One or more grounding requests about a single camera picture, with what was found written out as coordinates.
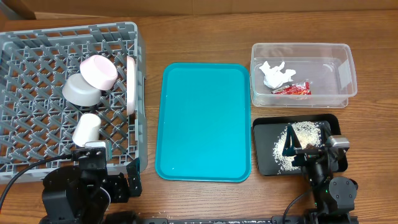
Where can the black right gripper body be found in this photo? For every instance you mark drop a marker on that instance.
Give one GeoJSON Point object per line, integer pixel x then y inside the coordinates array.
{"type": "Point", "coordinates": [302, 151]}

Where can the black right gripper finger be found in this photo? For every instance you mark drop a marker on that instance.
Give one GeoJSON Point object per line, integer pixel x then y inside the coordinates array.
{"type": "Point", "coordinates": [325, 134]}
{"type": "Point", "coordinates": [292, 146]}

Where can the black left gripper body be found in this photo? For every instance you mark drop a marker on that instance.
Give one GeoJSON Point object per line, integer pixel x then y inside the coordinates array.
{"type": "Point", "coordinates": [114, 186]}

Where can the pile of white rice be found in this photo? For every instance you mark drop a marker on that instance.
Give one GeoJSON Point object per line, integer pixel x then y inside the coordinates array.
{"type": "Point", "coordinates": [308, 134]}

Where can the red snack wrapper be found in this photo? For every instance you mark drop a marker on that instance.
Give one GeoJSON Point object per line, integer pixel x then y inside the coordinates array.
{"type": "Point", "coordinates": [301, 88]}

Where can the white paper cup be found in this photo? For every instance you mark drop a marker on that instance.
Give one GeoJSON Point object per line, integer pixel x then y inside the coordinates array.
{"type": "Point", "coordinates": [87, 129]}

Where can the grey round bowl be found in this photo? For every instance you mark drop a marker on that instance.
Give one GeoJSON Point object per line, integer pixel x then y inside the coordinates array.
{"type": "Point", "coordinates": [79, 92]}

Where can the small pink bowl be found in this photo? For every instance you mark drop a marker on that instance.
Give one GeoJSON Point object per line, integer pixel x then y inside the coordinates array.
{"type": "Point", "coordinates": [99, 72]}

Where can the large white round plate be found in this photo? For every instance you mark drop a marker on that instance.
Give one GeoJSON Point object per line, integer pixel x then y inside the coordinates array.
{"type": "Point", "coordinates": [131, 85]}

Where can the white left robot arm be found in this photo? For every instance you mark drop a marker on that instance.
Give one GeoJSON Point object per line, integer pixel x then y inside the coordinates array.
{"type": "Point", "coordinates": [83, 193]}

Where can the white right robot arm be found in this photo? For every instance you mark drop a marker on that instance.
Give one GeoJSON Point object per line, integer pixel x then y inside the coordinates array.
{"type": "Point", "coordinates": [334, 196]}

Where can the clear plastic waste bin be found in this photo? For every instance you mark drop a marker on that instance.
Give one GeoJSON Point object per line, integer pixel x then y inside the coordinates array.
{"type": "Point", "coordinates": [328, 68]}

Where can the black plastic tray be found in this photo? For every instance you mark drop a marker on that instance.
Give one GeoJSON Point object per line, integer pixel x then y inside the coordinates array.
{"type": "Point", "coordinates": [266, 131]}

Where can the crumpled white tissue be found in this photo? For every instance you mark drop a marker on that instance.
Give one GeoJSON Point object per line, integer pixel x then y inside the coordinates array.
{"type": "Point", "coordinates": [274, 77]}

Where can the teal plastic serving tray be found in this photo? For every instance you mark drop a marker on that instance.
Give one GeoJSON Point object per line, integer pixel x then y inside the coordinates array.
{"type": "Point", "coordinates": [204, 126]}

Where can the grey plastic dish rack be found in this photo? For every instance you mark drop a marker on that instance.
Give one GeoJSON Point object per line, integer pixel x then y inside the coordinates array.
{"type": "Point", "coordinates": [37, 122]}

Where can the black rail at table edge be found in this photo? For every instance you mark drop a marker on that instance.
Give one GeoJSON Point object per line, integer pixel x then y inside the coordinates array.
{"type": "Point", "coordinates": [130, 217]}

